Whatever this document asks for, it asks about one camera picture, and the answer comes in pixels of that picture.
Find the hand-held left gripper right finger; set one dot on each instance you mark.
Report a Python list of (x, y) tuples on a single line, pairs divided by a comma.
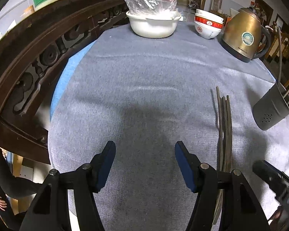
[(186, 168)]

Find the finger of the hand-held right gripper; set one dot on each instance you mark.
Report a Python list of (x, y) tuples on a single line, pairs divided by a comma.
[(269, 175)]

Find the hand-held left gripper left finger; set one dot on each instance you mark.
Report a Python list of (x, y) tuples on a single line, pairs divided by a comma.
[(103, 168)]

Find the bundle of dark chopsticks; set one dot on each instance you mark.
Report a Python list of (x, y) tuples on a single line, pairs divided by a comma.
[(225, 125)]

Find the grey metal chopstick holder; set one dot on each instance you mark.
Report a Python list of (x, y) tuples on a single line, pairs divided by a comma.
[(271, 110)]

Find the blue table cover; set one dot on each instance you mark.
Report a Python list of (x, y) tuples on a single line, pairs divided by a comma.
[(67, 77)]

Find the white bowl with red emblem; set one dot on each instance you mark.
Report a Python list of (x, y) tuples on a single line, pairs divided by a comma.
[(207, 31)]

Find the carved dark wooden bench back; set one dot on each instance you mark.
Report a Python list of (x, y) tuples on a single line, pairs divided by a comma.
[(26, 53)]

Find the gold electric kettle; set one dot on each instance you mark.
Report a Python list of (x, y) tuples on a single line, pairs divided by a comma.
[(243, 36)]

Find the white ceramic basin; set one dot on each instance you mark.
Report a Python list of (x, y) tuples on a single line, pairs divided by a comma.
[(154, 27)]

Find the red rimmed white bowl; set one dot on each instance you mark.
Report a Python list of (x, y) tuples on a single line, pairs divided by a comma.
[(208, 22)]

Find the plain white bowl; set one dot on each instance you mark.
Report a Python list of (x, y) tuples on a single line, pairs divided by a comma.
[(209, 14)]

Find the wooden chair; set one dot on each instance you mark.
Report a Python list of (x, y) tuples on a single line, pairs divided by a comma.
[(216, 4)]

